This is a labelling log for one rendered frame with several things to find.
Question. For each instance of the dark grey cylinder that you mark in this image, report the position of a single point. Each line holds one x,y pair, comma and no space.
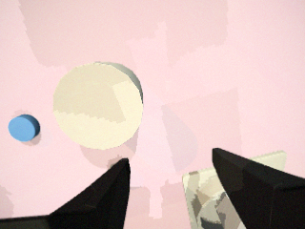
99,105

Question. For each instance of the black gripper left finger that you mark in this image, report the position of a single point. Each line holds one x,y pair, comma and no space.
102,205

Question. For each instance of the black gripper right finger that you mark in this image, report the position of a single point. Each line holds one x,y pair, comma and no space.
264,197

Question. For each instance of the blue cylinder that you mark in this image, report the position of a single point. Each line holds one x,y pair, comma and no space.
25,127

